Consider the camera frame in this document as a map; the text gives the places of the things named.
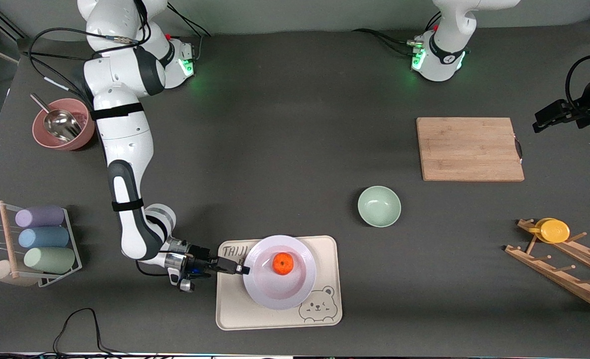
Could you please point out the metal scoop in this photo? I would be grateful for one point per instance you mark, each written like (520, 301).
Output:
(61, 124)

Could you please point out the white round plate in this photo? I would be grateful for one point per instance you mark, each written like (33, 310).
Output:
(295, 294)

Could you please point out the purple cup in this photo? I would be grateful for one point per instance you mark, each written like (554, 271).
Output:
(40, 217)

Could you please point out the wooden peg rack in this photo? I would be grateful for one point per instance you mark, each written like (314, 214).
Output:
(564, 274)

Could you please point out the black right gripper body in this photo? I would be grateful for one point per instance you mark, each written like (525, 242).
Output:
(203, 255)

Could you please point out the pink bowl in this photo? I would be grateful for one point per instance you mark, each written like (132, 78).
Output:
(43, 137)

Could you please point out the beige tray with bear print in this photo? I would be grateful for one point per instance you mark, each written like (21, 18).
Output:
(235, 309)

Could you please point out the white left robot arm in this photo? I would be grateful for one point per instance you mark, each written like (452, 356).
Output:
(447, 50)

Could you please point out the green cup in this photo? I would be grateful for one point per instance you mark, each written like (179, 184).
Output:
(50, 260)

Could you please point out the beige cup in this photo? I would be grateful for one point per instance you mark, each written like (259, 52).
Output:
(3, 274)

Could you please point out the blue cup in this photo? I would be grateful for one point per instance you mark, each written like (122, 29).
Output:
(43, 237)

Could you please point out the yellow cup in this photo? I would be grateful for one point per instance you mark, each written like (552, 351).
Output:
(554, 231)

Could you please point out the wooden cutting board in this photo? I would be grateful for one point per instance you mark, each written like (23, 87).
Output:
(469, 149)

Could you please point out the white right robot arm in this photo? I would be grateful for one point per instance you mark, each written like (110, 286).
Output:
(125, 139)

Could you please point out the light green bowl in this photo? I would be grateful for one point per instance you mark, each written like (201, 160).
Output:
(378, 206)

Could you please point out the orange fruit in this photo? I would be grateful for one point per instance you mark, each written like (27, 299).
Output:
(283, 264)

